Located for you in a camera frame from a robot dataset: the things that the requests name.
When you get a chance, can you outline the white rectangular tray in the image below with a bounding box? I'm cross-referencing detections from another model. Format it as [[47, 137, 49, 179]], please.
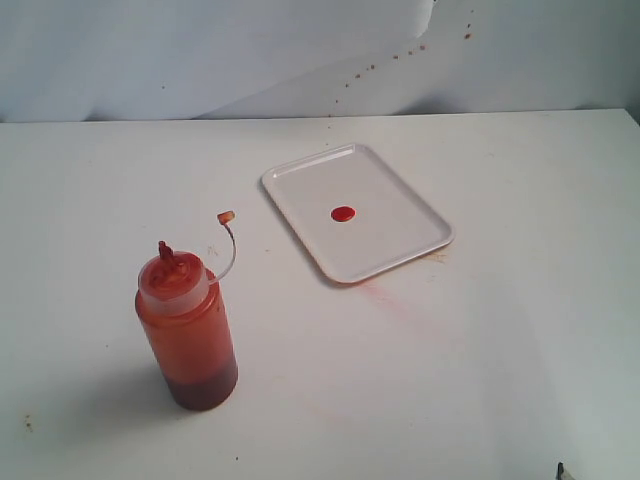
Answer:
[[261, 144, 454, 285]]

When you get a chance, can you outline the red sauce blob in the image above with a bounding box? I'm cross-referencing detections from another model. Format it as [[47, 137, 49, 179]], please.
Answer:
[[330, 205, 356, 223]]

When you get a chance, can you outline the red sauce squeeze bottle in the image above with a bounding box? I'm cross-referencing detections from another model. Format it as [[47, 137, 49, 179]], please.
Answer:
[[135, 211, 239, 411]]

